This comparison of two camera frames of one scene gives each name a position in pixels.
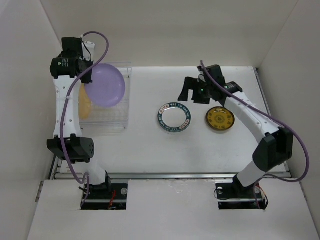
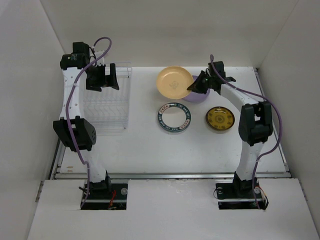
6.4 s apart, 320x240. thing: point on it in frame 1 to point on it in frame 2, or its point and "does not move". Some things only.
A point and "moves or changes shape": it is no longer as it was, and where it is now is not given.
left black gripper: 87,79 to 110,80
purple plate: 108,86 moves or changes shape
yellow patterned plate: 220,118 does not move
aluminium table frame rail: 56,175 does not move
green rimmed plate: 174,117 does not move
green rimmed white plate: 174,117 does not move
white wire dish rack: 112,120 does not move
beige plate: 85,105 to 172,82
